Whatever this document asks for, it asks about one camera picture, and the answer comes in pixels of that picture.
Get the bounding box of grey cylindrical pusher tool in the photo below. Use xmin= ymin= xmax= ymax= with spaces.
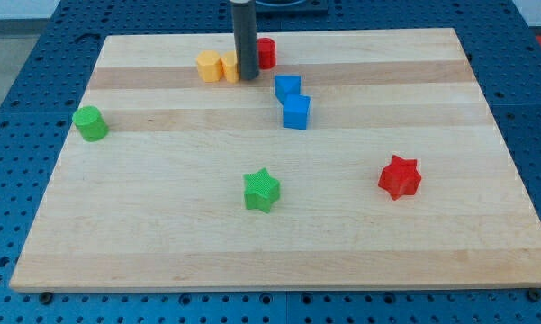
xmin=230 ymin=0 xmax=259 ymax=81

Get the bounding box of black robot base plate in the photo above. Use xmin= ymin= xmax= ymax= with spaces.
xmin=256 ymin=0 xmax=329 ymax=14

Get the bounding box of blue cube block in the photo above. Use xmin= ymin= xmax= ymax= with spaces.
xmin=283 ymin=94 xmax=311 ymax=130

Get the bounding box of red star block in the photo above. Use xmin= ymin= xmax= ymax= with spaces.
xmin=378 ymin=155 xmax=422 ymax=200

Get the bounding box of yellow hexagon block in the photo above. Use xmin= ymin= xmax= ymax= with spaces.
xmin=196 ymin=50 xmax=223 ymax=83

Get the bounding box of yellow heart block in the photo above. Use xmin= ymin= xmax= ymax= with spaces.
xmin=221 ymin=51 xmax=239 ymax=83

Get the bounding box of light wooden board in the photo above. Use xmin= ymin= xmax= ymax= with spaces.
xmin=10 ymin=28 xmax=541 ymax=293

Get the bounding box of blue triangle block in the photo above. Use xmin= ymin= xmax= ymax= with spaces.
xmin=274 ymin=75 xmax=302 ymax=104

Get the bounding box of green star block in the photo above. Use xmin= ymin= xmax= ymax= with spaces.
xmin=243 ymin=168 xmax=280 ymax=213

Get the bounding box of green circle block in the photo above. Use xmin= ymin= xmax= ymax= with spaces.
xmin=72 ymin=106 xmax=109 ymax=142

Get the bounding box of red circle block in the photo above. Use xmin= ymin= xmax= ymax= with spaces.
xmin=257 ymin=38 xmax=276 ymax=70

